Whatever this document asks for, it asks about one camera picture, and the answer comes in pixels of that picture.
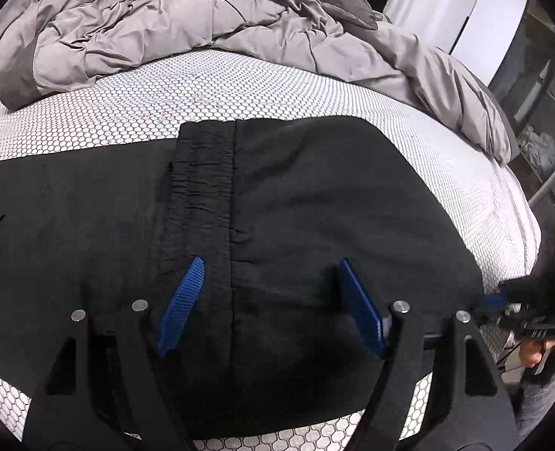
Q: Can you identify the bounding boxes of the black pants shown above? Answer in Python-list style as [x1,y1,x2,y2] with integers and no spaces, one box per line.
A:
[0,117,485,440]

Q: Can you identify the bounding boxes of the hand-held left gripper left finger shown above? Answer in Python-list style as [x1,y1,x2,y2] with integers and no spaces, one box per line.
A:
[21,257,206,451]

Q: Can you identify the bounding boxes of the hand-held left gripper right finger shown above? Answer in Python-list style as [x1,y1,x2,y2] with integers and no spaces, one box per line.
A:
[338,258,517,451]

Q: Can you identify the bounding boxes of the grey duvet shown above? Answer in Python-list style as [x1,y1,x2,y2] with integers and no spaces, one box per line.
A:
[0,0,517,166]

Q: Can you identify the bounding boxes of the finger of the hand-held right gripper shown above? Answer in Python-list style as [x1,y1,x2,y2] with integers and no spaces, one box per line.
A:
[475,281,525,327]

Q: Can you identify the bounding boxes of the person's grey trouser leg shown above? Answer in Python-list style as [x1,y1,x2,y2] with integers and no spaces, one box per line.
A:
[513,375,555,441]

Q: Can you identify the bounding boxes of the person's right hand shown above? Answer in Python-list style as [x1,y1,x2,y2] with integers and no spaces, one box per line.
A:
[519,336,555,377]

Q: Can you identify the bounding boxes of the white patterned mattress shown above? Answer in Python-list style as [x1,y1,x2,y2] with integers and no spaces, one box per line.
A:
[0,49,543,451]

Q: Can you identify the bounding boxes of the shelf unit with items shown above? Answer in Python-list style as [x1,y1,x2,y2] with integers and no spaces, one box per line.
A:
[488,0,555,219]

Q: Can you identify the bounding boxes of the white curtain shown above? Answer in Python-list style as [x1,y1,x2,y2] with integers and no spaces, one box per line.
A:
[383,0,491,53]

